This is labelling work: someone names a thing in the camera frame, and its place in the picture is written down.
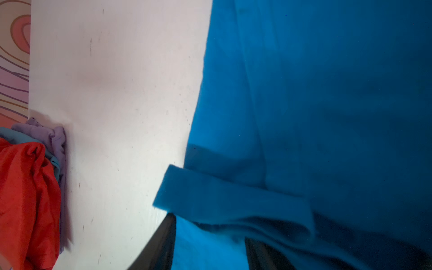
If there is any folded purple t shirt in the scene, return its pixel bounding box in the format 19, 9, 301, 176
12, 118, 67, 254

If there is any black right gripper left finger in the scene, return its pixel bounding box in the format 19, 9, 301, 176
128, 213, 176, 270

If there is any folded red t shirt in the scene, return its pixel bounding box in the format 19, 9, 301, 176
1, 139, 61, 270

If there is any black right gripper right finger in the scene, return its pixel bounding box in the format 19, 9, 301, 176
245, 238, 296, 270

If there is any blue t shirt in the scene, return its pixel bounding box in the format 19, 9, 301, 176
154, 1, 432, 270

